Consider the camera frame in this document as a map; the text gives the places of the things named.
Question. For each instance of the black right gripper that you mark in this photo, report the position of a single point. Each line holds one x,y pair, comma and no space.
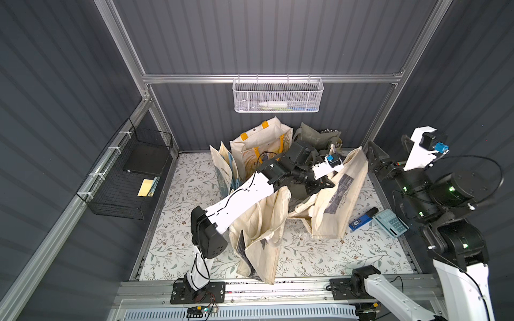
382,161

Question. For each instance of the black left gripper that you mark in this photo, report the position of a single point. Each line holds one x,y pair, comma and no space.
319,181

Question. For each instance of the cream tote with purple print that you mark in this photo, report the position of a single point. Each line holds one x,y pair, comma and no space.
326,214

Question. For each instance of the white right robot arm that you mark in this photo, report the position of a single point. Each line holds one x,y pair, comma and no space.
457,248

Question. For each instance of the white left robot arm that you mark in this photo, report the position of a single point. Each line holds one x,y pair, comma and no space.
208,225

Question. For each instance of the olive green canvas bag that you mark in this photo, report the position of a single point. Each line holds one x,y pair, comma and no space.
319,145

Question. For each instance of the cream tote bag front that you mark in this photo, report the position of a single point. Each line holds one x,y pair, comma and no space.
256,236

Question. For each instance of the yellow pencil cup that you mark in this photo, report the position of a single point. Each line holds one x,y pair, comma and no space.
337,142

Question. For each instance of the bundle of pencils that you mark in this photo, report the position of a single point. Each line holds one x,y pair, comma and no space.
331,131

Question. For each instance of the blue black marker device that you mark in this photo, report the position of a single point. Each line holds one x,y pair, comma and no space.
363,219

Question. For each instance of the teal calculator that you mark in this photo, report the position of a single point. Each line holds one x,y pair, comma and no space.
390,223

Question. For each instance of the white tube in basket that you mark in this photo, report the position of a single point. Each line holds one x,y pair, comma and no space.
274,105

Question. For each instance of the cream tote blue print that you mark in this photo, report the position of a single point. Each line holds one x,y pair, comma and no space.
226,170

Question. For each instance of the black notebook in basket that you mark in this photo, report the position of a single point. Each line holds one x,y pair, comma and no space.
146,159

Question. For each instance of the yellow sticky notepad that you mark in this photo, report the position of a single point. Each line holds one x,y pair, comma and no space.
145,187

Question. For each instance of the small green circuit board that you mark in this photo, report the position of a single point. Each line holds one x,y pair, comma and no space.
198,312

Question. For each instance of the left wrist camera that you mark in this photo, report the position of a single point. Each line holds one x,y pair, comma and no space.
332,163

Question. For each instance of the cream tote yellow handles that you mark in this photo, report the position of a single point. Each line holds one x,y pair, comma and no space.
253,147

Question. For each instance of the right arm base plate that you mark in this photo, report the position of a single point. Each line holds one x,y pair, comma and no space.
341,289

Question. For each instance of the white wire wall basket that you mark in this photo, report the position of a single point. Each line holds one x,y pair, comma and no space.
303,95

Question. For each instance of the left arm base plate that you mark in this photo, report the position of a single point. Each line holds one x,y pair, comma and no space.
183,293

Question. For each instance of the black wire wall basket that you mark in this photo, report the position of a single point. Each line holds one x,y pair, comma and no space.
113,192

